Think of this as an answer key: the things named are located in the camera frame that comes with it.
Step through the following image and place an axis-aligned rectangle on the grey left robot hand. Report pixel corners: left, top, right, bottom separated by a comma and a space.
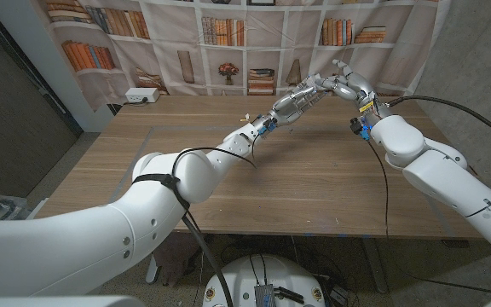
269, 74, 330, 127

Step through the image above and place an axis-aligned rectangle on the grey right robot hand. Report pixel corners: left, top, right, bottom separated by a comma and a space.
320, 59, 390, 120

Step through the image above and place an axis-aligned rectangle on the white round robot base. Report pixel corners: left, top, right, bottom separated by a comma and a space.
202, 254, 326, 307

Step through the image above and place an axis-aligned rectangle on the printed bookshelf backdrop cloth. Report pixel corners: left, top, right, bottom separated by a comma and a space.
36, 0, 453, 113

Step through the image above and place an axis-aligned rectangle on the white power outlet box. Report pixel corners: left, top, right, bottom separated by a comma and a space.
124, 87, 160, 104

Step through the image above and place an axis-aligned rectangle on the grey table leg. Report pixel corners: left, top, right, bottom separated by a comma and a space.
361, 237, 390, 294

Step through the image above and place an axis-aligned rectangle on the black connector bar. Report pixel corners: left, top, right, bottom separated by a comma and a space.
274, 287, 305, 304

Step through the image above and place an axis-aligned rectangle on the grey electronics module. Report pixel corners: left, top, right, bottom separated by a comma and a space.
253, 284, 275, 307

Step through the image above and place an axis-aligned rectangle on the small grey floor device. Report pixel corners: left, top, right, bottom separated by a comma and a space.
329, 284, 349, 306

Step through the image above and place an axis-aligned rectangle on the dark cloth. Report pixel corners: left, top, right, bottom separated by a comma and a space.
151, 232, 212, 287

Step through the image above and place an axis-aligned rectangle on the clear bag with black items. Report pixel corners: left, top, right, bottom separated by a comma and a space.
0, 194, 32, 235

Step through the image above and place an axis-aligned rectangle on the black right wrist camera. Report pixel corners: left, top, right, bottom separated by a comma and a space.
349, 117, 373, 142

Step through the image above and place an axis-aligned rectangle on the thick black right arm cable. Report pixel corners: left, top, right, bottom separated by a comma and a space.
385, 96, 491, 146

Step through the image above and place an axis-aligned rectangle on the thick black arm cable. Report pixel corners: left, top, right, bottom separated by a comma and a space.
385, 96, 491, 146
176, 185, 234, 307

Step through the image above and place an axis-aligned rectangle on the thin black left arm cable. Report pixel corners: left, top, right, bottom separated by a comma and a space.
171, 134, 258, 176

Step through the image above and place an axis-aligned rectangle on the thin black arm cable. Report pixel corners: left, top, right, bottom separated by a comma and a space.
364, 140, 491, 298
171, 134, 258, 176

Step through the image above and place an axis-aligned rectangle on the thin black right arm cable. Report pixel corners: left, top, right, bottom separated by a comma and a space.
364, 140, 491, 298

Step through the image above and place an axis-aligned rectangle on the black arm strap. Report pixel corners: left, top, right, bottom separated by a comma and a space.
132, 172, 191, 214

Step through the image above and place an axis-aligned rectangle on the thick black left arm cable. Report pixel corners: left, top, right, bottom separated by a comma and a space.
176, 185, 234, 307

